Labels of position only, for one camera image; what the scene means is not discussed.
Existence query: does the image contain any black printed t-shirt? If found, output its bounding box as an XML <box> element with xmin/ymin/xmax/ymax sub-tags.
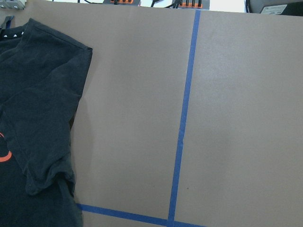
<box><xmin>0</xmin><ymin>19</ymin><xmax>92</xmax><ymax>227</ymax></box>

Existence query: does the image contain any black computer box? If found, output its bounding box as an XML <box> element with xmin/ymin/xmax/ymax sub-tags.
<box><xmin>245</xmin><ymin>0</ymin><xmax>303</xmax><ymax>17</ymax></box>

